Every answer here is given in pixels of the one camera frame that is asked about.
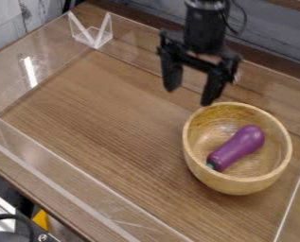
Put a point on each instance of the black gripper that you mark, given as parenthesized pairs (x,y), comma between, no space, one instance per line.
(198,48)

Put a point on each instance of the purple toy eggplant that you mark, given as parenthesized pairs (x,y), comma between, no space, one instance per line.
(246,140)

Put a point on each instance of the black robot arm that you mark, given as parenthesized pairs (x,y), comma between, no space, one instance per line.
(206,3)

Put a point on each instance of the brown wooden bowl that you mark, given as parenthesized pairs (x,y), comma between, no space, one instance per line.
(209,128)

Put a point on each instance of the clear acrylic corner bracket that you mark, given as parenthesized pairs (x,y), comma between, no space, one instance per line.
(93,36)

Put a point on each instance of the clear acrylic barrier wall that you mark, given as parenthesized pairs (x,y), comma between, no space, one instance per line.
(97,212)

